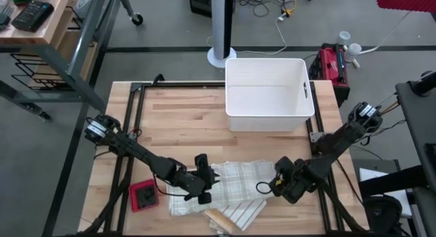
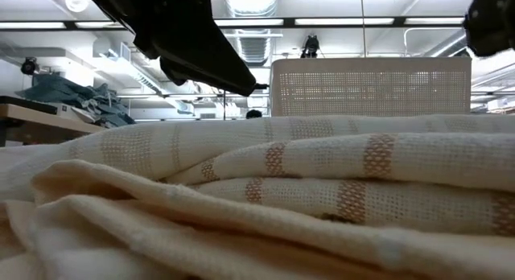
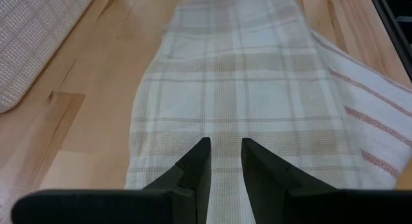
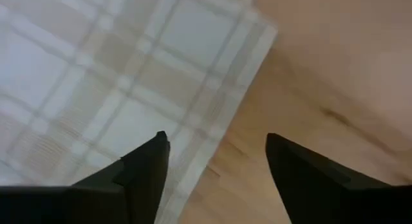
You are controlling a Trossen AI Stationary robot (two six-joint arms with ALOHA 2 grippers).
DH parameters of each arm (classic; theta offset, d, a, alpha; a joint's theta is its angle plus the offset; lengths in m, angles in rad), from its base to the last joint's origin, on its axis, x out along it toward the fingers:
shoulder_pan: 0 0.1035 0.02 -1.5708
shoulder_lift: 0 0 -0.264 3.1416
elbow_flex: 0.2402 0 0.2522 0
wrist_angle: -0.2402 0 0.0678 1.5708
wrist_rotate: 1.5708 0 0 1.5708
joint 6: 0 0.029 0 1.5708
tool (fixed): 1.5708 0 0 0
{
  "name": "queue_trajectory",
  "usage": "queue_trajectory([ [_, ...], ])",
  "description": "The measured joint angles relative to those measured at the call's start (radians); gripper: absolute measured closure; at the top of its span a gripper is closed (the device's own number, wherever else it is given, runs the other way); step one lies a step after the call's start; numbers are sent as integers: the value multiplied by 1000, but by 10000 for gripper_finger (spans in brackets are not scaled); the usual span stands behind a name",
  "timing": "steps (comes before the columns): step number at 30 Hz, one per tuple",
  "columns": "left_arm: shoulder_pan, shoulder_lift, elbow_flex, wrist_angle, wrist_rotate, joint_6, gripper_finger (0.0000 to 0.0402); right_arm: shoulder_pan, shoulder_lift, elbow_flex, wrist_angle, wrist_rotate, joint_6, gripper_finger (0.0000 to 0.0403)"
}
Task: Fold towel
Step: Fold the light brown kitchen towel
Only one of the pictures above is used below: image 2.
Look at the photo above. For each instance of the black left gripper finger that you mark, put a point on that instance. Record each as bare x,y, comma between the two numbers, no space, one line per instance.
217,62
173,75

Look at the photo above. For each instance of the white terry towel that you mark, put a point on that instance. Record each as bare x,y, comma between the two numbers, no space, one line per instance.
161,231

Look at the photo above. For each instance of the white striped towel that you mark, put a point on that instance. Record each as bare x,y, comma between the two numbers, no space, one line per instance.
362,159

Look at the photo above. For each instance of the person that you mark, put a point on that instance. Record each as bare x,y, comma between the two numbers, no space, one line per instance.
254,114

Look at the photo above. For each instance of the blue grey fabric cover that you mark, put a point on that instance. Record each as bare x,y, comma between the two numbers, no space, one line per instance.
64,91

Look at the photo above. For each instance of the white perforated plastic basket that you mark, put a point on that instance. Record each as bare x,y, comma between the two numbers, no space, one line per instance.
370,87

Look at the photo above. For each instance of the black ceiling spotlight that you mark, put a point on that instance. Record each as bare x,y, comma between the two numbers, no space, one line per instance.
29,66

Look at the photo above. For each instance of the wooden workbench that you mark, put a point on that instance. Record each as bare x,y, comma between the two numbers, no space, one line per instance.
40,125

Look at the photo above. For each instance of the silver ventilation duct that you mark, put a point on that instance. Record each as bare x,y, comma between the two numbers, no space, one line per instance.
253,46

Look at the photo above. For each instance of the black overhead camera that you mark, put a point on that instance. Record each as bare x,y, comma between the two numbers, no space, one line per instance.
310,46

